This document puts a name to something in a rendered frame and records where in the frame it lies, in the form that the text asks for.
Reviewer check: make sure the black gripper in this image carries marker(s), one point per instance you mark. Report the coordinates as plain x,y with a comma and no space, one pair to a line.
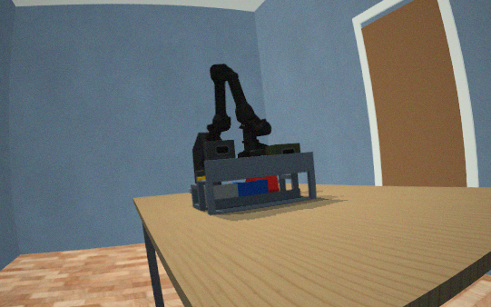
250,148

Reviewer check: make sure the grey metal shelf rack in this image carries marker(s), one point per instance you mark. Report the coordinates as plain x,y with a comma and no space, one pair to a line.
254,167

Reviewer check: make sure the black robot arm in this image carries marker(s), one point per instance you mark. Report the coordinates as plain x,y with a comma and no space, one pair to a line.
220,73

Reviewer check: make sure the olive green case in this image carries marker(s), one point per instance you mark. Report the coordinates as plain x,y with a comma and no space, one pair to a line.
282,149

